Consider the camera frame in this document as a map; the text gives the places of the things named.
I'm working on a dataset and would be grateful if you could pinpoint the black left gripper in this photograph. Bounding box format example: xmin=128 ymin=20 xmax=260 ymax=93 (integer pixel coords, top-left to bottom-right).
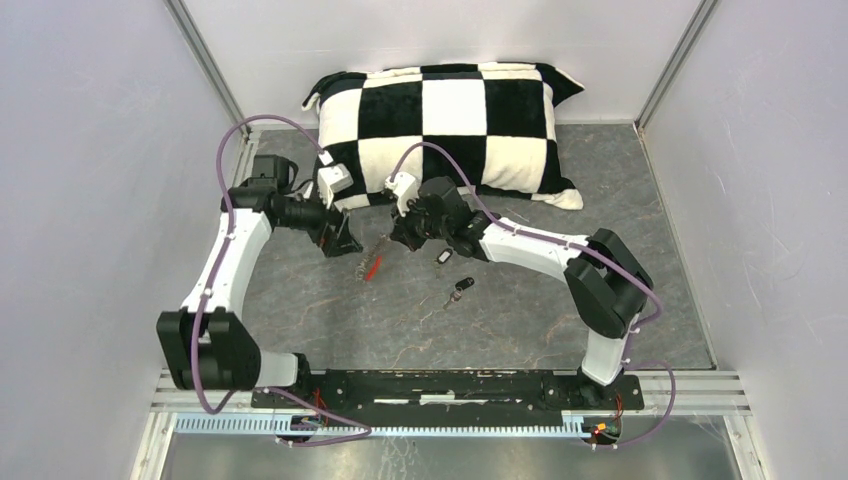
xmin=277 ymin=186 xmax=364 ymax=258

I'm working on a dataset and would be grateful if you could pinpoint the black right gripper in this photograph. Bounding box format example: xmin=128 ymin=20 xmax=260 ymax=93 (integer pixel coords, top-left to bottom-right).
xmin=389 ymin=194 xmax=451 ymax=253

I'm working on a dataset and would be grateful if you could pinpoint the metal key organizer red handle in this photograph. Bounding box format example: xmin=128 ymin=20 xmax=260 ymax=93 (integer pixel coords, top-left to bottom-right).
xmin=354 ymin=234 xmax=390 ymax=282

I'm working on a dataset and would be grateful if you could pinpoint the key with black tag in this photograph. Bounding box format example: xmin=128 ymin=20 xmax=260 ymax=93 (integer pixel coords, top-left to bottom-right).
xmin=443 ymin=277 xmax=475 ymax=310
xmin=433 ymin=248 xmax=454 ymax=278

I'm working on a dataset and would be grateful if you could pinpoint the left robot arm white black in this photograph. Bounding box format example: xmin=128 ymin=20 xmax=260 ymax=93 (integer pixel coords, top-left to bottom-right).
xmin=156 ymin=153 xmax=362 ymax=408

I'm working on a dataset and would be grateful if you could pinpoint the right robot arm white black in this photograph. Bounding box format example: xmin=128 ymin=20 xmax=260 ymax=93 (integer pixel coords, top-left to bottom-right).
xmin=384 ymin=172 xmax=656 ymax=408

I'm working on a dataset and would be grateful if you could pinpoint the black white checkered pillow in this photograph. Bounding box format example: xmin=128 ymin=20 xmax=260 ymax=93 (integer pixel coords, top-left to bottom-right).
xmin=302 ymin=62 xmax=584 ymax=210

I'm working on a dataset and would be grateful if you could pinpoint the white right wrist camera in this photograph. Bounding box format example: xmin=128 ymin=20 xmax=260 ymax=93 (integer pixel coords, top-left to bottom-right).
xmin=384 ymin=171 xmax=420 ymax=217

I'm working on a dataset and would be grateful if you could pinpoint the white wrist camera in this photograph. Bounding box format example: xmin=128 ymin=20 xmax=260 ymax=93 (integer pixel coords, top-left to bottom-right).
xmin=384 ymin=171 xmax=420 ymax=217
xmin=316 ymin=150 xmax=354 ymax=210

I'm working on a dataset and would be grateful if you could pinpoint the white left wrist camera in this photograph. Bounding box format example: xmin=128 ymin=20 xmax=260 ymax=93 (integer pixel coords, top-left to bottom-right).
xmin=316 ymin=150 xmax=354 ymax=210

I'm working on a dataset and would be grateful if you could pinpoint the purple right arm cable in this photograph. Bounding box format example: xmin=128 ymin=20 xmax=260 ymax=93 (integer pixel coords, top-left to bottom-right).
xmin=389 ymin=141 xmax=677 ymax=450

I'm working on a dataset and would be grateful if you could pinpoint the white slotted cable duct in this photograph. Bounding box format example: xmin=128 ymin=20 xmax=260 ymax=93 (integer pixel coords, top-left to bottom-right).
xmin=173 ymin=413 xmax=591 ymax=439

